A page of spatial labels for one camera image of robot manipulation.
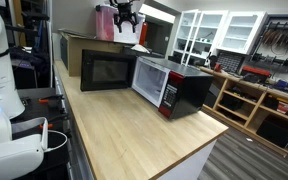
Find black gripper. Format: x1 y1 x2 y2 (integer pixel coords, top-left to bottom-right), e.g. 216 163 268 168
110 0 141 34

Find white glass door cabinet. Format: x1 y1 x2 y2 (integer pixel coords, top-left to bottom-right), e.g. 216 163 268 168
172 8 230 67
215 10 269 56

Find black red microwave body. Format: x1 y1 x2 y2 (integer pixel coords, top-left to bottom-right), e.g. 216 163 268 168
131 55 215 121

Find white paper sheet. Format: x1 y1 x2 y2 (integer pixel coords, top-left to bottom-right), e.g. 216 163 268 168
112 19 142 44

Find red cylinder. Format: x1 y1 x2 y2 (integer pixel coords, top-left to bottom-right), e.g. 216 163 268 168
138 21 149 47

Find pink clear plastic storage bin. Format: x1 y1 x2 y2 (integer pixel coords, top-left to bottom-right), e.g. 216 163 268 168
94 3 146 45

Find white cloth bundle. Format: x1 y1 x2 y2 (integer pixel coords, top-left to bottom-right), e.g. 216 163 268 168
130 43 151 55

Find dark grey bin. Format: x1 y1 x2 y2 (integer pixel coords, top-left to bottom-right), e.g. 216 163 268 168
122 44 166 60

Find large cardboard box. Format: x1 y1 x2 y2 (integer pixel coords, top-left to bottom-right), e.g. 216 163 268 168
58 28 145 78

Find black storage rack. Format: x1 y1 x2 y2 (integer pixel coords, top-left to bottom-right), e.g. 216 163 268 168
3 0 53 90

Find small parts drawer organizer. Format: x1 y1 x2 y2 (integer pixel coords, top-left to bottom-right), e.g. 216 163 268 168
215 51 247 75

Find red toolbox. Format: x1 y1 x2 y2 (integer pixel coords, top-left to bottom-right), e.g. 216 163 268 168
239 65 273 85

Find wooden shelf workbench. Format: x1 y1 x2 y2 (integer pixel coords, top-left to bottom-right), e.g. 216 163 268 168
198 65 288 158

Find blue tool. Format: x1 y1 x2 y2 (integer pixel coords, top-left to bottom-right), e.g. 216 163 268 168
273 79 288 90

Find red white box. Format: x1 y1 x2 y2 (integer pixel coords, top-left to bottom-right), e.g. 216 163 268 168
276 101 288 115

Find black case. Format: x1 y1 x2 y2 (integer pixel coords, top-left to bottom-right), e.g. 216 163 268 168
255 114 288 150

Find orange handled black clamp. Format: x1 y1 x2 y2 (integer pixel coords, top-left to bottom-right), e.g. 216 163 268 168
38 94 65 105
38 114 69 131

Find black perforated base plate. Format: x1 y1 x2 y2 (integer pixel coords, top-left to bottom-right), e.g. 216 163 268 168
13 86 69 143

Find white cable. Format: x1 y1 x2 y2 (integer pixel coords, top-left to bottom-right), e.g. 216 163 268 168
43 129 69 154

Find black wall tool rack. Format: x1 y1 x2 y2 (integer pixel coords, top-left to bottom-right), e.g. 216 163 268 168
249 14 288 76

